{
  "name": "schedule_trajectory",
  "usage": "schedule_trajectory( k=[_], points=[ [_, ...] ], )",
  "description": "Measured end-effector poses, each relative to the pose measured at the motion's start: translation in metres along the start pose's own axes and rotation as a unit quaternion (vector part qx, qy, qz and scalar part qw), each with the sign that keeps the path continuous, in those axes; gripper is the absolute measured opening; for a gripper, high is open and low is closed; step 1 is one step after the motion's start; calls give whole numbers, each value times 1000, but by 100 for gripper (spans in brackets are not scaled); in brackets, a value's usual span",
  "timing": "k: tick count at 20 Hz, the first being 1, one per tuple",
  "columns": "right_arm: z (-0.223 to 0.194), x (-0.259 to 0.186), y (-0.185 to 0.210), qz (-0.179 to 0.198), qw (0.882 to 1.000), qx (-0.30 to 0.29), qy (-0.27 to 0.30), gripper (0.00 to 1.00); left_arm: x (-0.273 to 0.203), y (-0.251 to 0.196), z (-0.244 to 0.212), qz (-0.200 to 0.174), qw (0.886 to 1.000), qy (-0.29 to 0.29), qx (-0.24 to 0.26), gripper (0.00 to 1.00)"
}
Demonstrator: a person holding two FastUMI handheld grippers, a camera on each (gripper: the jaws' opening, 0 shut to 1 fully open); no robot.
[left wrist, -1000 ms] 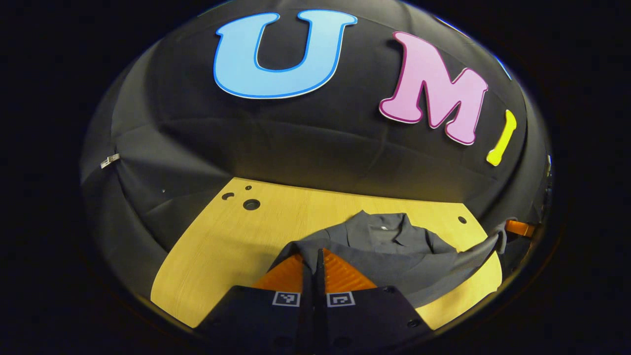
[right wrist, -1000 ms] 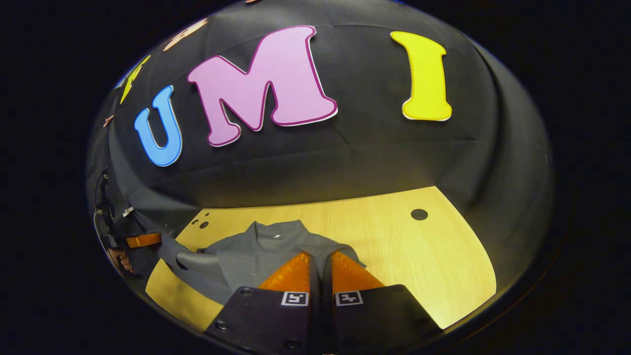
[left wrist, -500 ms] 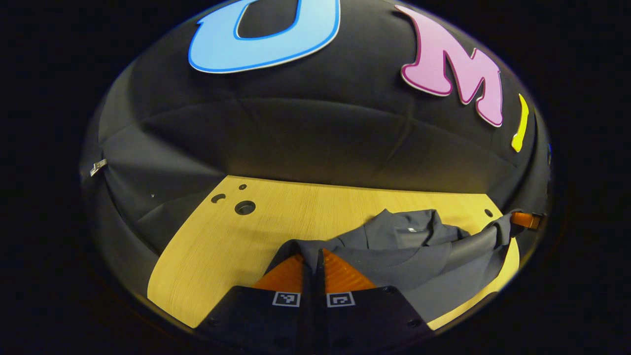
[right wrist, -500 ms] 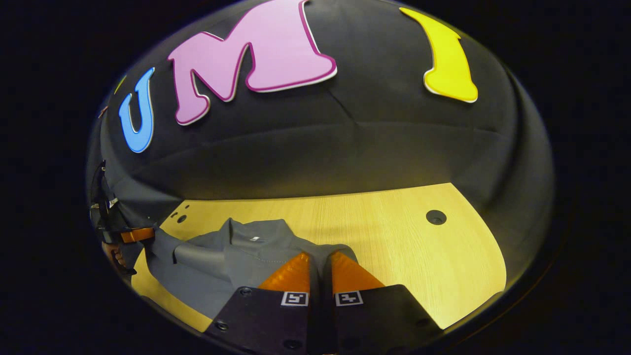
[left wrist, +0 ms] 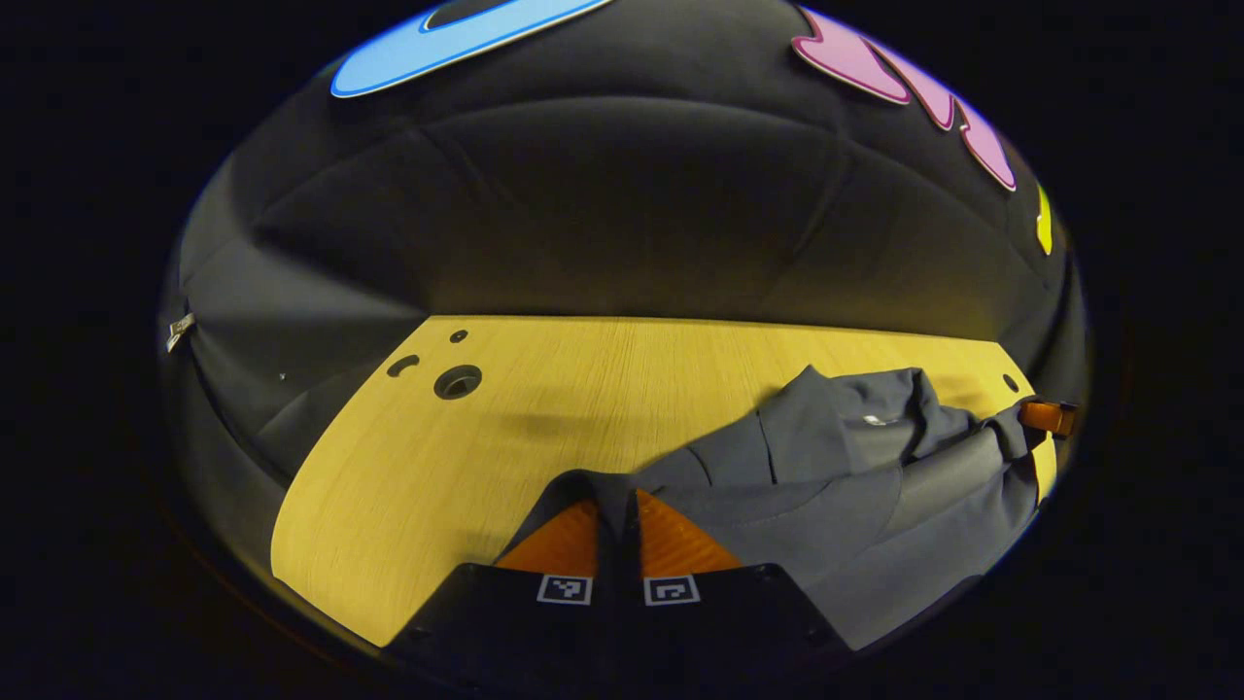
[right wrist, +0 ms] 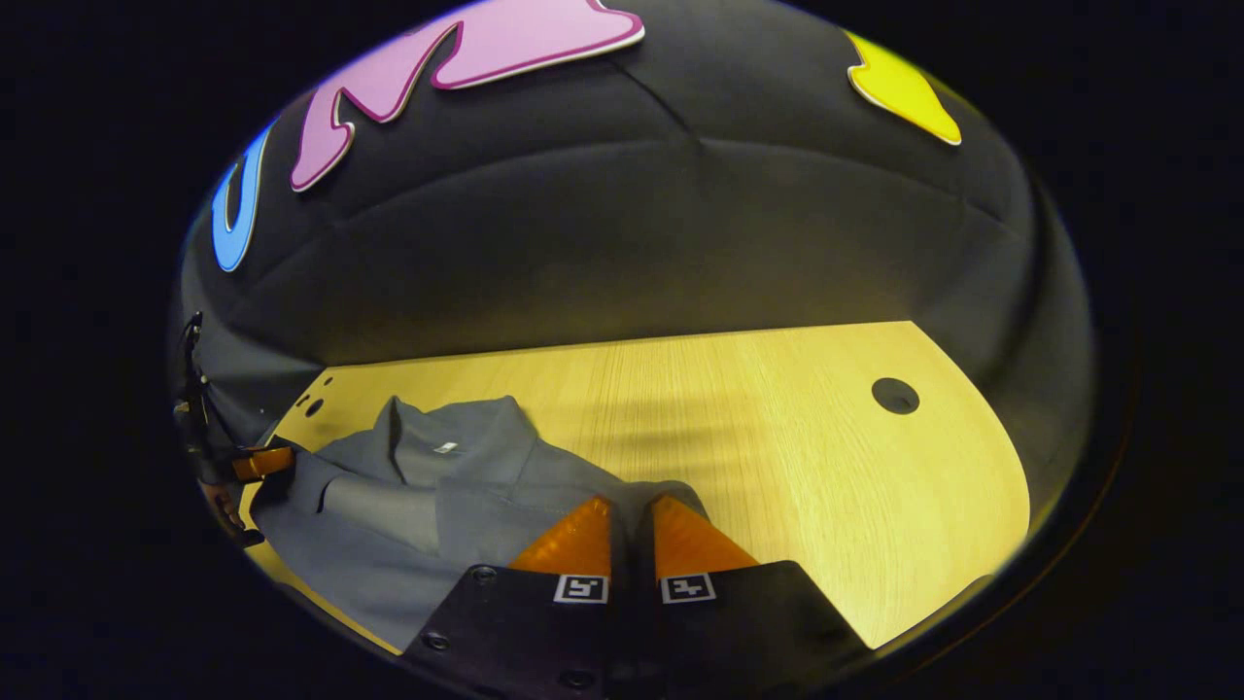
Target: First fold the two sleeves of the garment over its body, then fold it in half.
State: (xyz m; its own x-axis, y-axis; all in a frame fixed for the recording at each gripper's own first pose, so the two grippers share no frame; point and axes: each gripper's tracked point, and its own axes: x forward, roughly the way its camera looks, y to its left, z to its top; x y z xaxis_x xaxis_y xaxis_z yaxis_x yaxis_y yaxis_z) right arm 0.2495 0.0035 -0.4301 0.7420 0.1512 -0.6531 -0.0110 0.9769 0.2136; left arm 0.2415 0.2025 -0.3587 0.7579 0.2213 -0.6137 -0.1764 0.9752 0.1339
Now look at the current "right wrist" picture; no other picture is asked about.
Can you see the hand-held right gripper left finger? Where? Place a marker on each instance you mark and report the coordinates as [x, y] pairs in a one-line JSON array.
[[505, 622]]

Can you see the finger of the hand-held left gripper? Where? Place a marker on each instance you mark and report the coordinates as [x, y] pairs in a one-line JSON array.
[[262, 464]]

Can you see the black backdrop cloth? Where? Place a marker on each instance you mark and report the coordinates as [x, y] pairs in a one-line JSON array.
[[680, 224]]

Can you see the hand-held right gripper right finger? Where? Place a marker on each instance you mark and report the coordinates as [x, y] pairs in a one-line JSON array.
[[758, 622]]

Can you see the gray collared shirt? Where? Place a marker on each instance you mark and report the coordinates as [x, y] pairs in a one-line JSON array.
[[437, 515]]

